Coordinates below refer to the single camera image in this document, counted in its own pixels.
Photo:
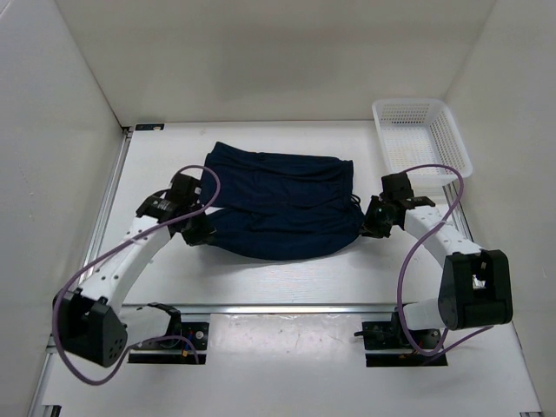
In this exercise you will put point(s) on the white plastic mesh basket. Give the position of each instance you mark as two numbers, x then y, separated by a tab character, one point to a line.
421	132

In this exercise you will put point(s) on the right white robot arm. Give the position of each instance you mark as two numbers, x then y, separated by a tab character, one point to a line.
475	285

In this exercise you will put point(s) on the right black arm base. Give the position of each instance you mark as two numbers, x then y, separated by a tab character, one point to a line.
386	345

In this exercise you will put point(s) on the front aluminium rail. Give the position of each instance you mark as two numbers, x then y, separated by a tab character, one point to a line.
288	308

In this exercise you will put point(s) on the aluminium frame rail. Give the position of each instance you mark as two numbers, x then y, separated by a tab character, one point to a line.
94	241
509	217

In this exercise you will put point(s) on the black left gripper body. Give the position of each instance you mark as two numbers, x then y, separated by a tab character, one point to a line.
197	229

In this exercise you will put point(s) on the left aluminium frame rail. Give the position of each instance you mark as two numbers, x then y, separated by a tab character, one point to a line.
94	241

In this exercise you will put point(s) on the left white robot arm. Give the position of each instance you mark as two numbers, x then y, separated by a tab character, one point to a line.
88	319

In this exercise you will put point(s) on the navy blue shorts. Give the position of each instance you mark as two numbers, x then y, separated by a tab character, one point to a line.
280	207

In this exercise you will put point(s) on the right aluminium frame rail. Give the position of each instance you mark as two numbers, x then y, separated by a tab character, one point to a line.
509	217

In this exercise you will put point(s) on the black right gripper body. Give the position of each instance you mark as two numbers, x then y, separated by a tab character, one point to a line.
377	221

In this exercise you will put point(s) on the small dark label sticker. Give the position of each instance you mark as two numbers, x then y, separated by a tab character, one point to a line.
149	127

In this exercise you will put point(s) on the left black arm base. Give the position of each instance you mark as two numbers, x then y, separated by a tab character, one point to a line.
194	328

